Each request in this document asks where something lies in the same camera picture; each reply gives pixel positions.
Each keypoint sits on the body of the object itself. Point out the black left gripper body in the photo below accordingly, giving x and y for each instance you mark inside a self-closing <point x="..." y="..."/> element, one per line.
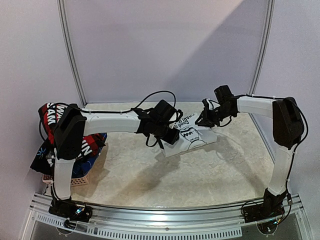
<point x="160" y="133"/>

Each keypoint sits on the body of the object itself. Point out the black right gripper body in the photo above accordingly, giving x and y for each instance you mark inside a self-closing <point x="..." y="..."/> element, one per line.
<point x="207" y="116"/>

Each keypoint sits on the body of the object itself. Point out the white and green raglan shirt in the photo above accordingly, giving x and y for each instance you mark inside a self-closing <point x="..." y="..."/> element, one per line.
<point x="191" y="136"/>

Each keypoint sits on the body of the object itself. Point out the red black plaid garment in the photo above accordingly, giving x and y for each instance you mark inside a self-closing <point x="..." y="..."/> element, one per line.
<point x="49" y="115"/>

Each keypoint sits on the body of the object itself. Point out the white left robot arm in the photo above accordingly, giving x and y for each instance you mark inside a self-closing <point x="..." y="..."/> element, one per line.
<point x="76" y="123"/>

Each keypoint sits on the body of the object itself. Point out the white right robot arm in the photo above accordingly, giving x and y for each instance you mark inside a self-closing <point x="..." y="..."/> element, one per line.
<point x="287" y="128"/>

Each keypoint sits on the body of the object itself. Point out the pink plastic laundry basket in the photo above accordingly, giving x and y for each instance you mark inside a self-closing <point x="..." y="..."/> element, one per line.
<point x="80" y="181"/>

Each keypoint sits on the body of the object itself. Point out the blue garment in basket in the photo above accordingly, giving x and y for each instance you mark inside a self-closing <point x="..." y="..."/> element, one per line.
<point x="91" y="148"/>

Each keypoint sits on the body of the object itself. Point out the black printed garment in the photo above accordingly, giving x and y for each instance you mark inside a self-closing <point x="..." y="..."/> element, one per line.
<point x="44" y="159"/>

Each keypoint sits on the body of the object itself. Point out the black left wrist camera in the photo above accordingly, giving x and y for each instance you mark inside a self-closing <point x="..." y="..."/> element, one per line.
<point x="165" y="113"/>

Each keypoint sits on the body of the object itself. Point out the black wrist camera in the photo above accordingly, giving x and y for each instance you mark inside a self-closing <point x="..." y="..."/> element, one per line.
<point x="165" y="113"/>
<point x="222" y="93"/>

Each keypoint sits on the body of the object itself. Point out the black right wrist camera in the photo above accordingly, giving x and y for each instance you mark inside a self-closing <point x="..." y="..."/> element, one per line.
<point x="222" y="93"/>

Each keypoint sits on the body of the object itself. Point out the front aluminium rail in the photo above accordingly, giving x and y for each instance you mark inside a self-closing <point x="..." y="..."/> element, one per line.
<point x="220" y="222"/>

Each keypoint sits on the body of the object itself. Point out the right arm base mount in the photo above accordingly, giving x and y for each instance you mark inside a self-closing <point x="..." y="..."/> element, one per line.
<point x="271" y="207"/>

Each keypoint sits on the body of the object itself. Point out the right aluminium frame post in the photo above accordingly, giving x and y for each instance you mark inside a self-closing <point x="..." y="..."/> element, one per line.
<point x="263" y="46"/>

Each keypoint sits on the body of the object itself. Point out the aluminium frame post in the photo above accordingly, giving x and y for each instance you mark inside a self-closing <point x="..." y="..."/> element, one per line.
<point x="263" y="46"/>
<point x="61" y="4"/>

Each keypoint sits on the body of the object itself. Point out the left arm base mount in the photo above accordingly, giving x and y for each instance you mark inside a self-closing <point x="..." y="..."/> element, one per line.
<point x="71" y="210"/>

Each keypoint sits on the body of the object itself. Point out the left aluminium frame post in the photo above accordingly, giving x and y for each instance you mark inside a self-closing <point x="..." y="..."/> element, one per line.
<point x="61" y="4"/>

